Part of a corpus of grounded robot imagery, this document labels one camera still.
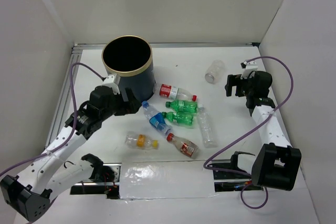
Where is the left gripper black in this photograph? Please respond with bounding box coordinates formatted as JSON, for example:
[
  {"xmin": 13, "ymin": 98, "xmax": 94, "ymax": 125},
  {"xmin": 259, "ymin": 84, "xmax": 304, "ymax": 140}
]
[{"xmin": 100, "ymin": 87, "xmax": 142, "ymax": 121}]

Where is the clear capless jar bottle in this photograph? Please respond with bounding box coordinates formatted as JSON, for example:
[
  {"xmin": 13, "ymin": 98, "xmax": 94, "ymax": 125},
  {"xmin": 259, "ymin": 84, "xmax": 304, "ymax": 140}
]
[{"xmin": 205, "ymin": 60, "xmax": 225, "ymax": 84}]

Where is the clear bottle blue label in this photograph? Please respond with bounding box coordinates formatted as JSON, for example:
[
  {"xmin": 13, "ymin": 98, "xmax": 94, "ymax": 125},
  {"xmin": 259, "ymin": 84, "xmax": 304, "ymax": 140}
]
[{"xmin": 142, "ymin": 101, "xmax": 171, "ymax": 136}]

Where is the clear bottle yellow cap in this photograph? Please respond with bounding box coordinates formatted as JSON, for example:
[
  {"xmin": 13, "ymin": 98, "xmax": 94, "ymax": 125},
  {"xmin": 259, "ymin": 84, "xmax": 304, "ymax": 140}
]
[{"xmin": 125, "ymin": 132, "xmax": 159, "ymax": 150}]

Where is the long clear bottle white cap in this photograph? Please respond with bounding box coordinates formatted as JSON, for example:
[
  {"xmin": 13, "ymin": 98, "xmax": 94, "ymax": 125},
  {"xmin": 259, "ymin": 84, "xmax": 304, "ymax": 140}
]
[{"xmin": 197, "ymin": 104, "xmax": 217, "ymax": 148}]

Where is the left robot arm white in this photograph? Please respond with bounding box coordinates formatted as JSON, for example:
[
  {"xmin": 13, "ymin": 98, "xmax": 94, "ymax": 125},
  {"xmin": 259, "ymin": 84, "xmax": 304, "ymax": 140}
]
[{"xmin": 1, "ymin": 86, "xmax": 141, "ymax": 222}]

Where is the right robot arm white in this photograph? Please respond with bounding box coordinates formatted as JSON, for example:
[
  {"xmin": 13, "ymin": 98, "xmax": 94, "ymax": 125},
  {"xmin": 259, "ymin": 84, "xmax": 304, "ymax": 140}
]
[{"xmin": 225, "ymin": 71, "xmax": 301, "ymax": 191}]

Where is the red label bottle near bin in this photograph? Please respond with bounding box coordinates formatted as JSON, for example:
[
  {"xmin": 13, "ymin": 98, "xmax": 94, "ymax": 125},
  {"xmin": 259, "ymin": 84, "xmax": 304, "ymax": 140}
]
[{"xmin": 155, "ymin": 84, "xmax": 197, "ymax": 101}]

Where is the dark blue round bin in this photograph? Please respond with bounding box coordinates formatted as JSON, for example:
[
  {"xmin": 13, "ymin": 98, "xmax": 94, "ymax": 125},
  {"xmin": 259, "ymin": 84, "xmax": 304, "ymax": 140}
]
[{"xmin": 101, "ymin": 35, "xmax": 155, "ymax": 102}]

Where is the upper green bottle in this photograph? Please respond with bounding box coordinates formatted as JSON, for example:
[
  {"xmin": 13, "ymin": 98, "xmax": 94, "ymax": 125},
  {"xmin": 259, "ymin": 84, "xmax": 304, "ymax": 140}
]
[{"xmin": 165, "ymin": 100, "xmax": 198, "ymax": 114}]

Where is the green bottle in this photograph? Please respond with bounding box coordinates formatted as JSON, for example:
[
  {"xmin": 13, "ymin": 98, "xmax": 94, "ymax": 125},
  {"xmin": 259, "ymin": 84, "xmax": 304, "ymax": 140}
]
[
  {"xmin": 165, "ymin": 100, "xmax": 198, "ymax": 114},
  {"xmin": 162, "ymin": 112, "xmax": 194, "ymax": 126}
]

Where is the lower green bottle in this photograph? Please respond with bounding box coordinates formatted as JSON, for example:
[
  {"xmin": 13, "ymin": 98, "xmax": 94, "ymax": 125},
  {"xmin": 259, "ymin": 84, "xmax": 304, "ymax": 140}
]
[{"xmin": 162, "ymin": 112, "xmax": 194, "ymax": 126}]

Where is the red cap bottle front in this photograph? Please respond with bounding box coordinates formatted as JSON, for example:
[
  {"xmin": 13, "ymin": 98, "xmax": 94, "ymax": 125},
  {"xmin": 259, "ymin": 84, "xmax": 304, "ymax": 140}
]
[{"xmin": 166, "ymin": 133, "xmax": 198, "ymax": 159}]

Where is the white plastic sheet front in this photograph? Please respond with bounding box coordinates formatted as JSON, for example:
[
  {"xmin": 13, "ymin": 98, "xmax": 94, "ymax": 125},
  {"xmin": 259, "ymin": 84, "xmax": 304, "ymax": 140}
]
[{"xmin": 119, "ymin": 161, "xmax": 215, "ymax": 199}]

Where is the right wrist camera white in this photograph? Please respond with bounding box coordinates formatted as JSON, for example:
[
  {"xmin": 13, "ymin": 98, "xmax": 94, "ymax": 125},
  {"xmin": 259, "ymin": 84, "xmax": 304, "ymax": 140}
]
[{"xmin": 240, "ymin": 60, "xmax": 258, "ymax": 79}]

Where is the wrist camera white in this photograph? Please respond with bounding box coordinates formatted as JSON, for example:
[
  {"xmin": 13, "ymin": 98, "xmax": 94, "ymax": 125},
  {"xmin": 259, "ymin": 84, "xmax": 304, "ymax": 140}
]
[
  {"xmin": 240, "ymin": 60, "xmax": 258, "ymax": 79},
  {"xmin": 102, "ymin": 73, "xmax": 120, "ymax": 94}
]

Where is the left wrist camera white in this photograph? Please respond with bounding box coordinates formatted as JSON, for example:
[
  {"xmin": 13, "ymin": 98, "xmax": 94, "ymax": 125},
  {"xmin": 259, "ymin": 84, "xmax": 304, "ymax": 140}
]
[{"xmin": 102, "ymin": 73, "xmax": 120, "ymax": 94}]

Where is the aluminium frame rail left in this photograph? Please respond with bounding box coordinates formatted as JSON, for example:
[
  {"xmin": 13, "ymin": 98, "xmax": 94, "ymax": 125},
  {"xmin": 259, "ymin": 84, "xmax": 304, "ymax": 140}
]
[{"xmin": 44, "ymin": 48, "xmax": 82, "ymax": 148}]

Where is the aluminium frame rail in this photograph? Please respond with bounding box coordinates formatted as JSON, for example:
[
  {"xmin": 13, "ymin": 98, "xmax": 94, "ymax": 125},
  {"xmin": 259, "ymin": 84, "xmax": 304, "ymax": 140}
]
[
  {"xmin": 44, "ymin": 48, "xmax": 82, "ymax": 148},
  {"xmin": 73, "ymin": 42, "xmax": 260, "ymax": 50}
]

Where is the aluminium frame rail back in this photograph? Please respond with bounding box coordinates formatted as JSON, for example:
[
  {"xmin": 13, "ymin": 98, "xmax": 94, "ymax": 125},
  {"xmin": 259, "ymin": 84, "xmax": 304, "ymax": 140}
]
[{"xmin": 73, "ymin": 42, "xmax": 260, "ymax": 50}]

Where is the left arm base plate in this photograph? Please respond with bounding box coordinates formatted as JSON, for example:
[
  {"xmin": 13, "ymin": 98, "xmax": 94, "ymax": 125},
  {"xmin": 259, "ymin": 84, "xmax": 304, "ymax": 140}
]
[{"xmin": 70, "ymin": 163, "xmax": 121, "ymax": 199}]

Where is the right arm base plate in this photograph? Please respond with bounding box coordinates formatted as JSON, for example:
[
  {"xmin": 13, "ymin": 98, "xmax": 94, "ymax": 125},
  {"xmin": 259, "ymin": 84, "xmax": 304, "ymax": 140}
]
[{"xmin": 211, "ymin": 159, "xmax": 249, "ymax": 193}]

